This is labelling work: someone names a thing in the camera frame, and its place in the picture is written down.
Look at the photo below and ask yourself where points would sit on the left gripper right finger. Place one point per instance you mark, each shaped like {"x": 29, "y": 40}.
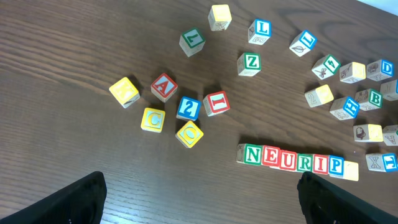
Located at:
{"x": 323, "y": 202}

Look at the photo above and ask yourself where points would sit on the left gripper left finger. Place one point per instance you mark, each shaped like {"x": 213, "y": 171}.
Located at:
{"x": 78, "y": 203}

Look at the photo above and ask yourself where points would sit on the red i block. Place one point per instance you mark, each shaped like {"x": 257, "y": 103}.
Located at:
{"x": 216, "y": 103}
{"x": 320, "y": 164}

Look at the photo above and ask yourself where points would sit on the blue P block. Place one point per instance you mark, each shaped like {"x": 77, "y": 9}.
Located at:
{"x": 336, "y": 167}

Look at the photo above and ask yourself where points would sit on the green R block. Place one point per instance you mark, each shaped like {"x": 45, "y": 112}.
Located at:
{"x": 304, "y": 163}

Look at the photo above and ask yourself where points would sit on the yellow S block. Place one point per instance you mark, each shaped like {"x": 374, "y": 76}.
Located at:
{"x": 351, "y": 171}

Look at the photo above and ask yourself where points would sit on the red U block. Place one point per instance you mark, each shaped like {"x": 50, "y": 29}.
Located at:
{"x": 288, "y": 161}

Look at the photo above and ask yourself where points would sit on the red E block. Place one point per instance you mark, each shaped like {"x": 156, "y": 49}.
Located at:
{"x": 271, "y": 156}

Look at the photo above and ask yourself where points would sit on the green N block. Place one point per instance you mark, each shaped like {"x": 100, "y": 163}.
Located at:
{"x": 250, "y": 154}

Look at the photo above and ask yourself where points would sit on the blue T block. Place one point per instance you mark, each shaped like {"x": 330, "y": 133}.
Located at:
{"x": 382, "y": 162}

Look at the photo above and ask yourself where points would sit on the yellow block centre right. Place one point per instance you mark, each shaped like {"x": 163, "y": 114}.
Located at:
{"x": 368, "y": 133}

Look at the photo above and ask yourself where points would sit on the blue H block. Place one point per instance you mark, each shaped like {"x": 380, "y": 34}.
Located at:
{"x": 345, "y": 108}

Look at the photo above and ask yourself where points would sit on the yellow O block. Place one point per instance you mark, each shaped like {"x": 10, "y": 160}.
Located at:
{"x": 319, "y": 96}

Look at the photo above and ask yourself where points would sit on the yellow C block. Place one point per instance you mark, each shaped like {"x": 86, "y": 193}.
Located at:
{"x": 153, "y": 120}

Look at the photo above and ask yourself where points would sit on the green B block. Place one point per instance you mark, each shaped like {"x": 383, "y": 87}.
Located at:
{"x": 369, "y": 99}

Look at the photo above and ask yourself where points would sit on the yellow K block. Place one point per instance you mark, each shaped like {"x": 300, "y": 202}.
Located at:
{"x": 125, "y": 92}

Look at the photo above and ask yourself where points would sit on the yellow Q block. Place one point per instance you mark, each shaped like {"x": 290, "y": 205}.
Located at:
{"x": 189, "y": 134}

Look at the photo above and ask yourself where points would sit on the blue 5 block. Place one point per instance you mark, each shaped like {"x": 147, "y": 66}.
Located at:
{"x": 389, "y": 90}

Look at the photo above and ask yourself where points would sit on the green 4 block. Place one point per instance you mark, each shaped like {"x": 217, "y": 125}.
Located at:
{"x": 326, "y": 67}

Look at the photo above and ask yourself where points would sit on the red A block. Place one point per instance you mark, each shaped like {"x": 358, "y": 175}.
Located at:
{"x": 164, "y": 87}

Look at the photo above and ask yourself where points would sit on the blue 2 block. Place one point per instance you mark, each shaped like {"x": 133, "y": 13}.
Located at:
{"x": 188, "y": 109}

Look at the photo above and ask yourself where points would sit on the blue D block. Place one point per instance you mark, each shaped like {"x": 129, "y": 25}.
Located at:
{"x": 380, "y": 70}

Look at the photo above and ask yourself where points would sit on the green Z block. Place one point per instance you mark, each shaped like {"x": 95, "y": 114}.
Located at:
{"x": 249, "y": 64}

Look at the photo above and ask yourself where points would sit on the blue L block right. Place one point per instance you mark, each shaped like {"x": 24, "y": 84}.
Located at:
{"x": 303, "y": 43}

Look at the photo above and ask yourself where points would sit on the blue l block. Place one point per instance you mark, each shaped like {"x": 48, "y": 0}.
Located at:
{"x": 303, "y": 43}
{"x": 259, "y": 32}

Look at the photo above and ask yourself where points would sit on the blue L block left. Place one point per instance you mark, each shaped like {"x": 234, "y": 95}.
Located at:
{"x": 259, "y": 32}

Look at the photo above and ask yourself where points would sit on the green 7 block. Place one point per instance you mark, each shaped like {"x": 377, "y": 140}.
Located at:
{"x": 192, "y": 41}

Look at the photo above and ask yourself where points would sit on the yellow block top left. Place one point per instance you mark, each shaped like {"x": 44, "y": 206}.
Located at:
{"x": 219, "y": 17}

